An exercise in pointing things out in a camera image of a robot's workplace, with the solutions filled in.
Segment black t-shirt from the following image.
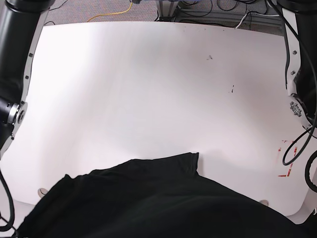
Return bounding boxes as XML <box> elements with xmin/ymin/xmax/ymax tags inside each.
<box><xmin>18</xmin><ymin>153</ymin><xmax>317</xmax><ymax>238</ymax></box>

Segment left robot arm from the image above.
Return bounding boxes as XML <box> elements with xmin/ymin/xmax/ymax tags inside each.
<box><xmin>268</xmin><ymin>0</ymin><xmax>317</xmax><ymax>166</ymax></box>

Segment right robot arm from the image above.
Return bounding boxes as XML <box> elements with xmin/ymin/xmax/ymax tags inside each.
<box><xmin>0</xmin><ymin>0</ymin><xmax>54</xmax><ymax>155</ymax></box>

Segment red tape rectangle marking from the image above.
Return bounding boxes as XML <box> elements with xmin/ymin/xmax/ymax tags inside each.
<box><xmin>275</xmin><ymin>140</ymin><xmax>298</xmax><ymax>179</ymax></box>

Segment yellow cable on floor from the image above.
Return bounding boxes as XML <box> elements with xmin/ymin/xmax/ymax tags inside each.
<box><xmin>87</xmin><ymin>0</ymin><xmax>133</xmax><ymax>23</ymax></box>

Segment right table cable grommet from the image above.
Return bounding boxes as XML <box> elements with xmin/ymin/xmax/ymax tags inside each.
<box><xmin>259</xmin><ymin>200</ymin><xmax>269</xmax><ymax>206</ymax></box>

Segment table cable grommet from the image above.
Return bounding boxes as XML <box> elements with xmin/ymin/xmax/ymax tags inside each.
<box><xmin>38</xmin><ymin>188</ymin><xmax>48</xmax><ymax>198</ymax></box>
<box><xmin>259</xmin><ymin>200</ymin><xmax>269</xmax><ymax>206</ymax></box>

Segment white cable on floor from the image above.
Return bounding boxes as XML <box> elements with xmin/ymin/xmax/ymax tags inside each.
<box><xmin>234</xmin><ymin>13</ymin><xmax>248</xmax><ymax>29</ymax></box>

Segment left table cable grommet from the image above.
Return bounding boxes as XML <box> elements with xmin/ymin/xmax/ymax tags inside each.
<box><xmin>38</xmin><ymin>188</ymin><xmax>48</xmax><ymax>198</ymax></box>

